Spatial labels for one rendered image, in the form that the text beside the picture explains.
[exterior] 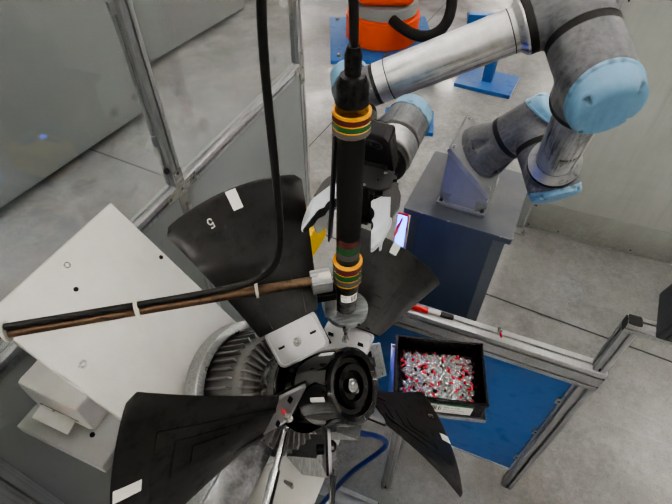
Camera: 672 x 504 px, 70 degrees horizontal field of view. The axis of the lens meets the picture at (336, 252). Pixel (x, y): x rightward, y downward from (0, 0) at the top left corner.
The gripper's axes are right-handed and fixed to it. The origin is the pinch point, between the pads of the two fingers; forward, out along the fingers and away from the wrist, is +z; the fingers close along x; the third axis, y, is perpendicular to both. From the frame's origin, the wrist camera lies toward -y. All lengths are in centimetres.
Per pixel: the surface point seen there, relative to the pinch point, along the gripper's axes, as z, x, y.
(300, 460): 12, 3, 54
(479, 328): -40, -24, 63
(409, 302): -16.2, -8.2, 30.7
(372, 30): -357, 114, 126
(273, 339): 5.5, 8.9, 22.5
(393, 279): -19.3, -3.8, 29.3
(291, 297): 0.5, 7.8, 17.0
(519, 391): -39, -40, 84
